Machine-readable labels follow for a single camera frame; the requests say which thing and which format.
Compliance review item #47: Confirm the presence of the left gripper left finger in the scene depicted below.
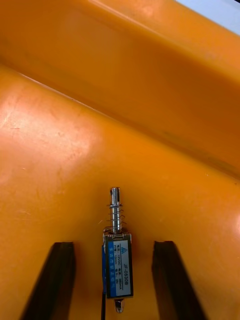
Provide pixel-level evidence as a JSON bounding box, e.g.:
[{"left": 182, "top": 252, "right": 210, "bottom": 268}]
[{"left": 21, "top": 241, "right": 77, "bottom": 320}]

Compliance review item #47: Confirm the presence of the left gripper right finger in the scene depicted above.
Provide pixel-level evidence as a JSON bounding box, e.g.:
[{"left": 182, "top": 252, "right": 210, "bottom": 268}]
[{"left": 151, "top": 240, "right": 207, "bottom": 320}]

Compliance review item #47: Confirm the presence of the metal solenoid with blue label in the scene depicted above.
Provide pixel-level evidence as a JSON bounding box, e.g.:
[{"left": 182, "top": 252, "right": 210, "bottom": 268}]
[{"left": 100, "top": 186, "right": 134, "bottom": 320}]

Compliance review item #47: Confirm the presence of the yellow-orange plastic bin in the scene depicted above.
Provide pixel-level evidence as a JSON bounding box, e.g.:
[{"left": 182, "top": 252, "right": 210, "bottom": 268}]
[
  {"left": 0, "top": 0, "right": 240, "bottom": 180},
  {"left": 0, "top": 63, "right": 240, "bottom": 320}
]

